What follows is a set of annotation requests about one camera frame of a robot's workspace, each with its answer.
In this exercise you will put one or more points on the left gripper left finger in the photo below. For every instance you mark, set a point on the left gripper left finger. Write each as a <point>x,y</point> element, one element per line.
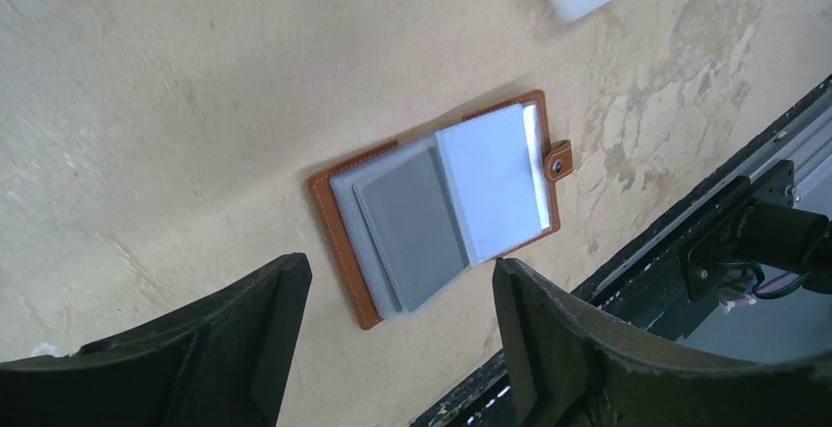
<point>222,360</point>

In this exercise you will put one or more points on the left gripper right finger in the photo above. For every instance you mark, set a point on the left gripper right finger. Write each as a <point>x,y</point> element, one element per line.
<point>572,364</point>

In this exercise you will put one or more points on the brown leather card holder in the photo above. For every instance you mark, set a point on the brown leather card holder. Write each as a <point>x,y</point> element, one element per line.
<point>407,217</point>

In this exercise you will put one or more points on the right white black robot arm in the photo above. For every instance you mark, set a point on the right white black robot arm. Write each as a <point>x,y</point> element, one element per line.
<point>792,240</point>

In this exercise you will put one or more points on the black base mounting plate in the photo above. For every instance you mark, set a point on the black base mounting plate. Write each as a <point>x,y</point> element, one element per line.
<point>718,314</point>

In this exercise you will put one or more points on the aluminium frame rail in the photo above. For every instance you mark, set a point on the aluminium frame rail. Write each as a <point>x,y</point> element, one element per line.
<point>777,167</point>

